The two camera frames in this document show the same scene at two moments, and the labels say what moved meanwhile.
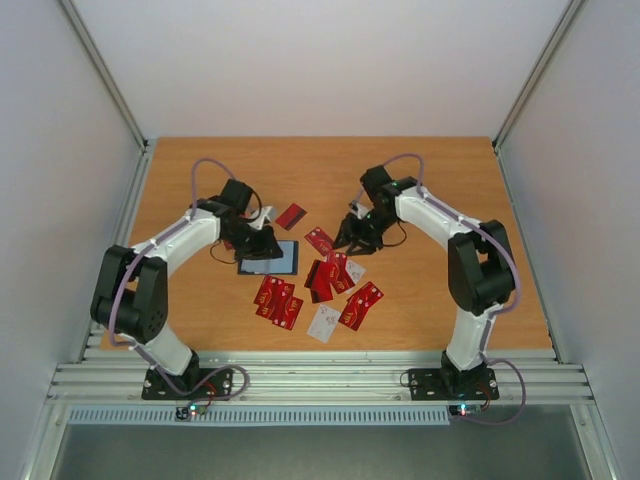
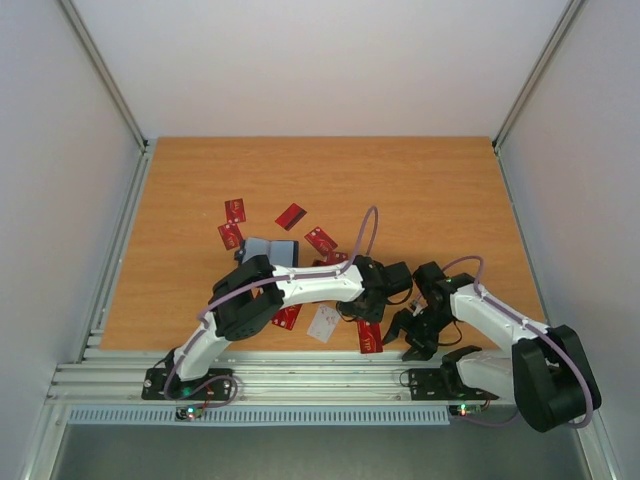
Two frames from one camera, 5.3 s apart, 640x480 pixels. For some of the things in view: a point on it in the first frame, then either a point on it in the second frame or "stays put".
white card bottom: x=323 y=323 stays put
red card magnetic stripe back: x=290 y=216 stays put
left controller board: x=184 y=413 stays put
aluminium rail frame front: x=321 y=377 stays put
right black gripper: x=358 y=233 → x=420 y=327
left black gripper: x=265 y=249 → x=377 y=316
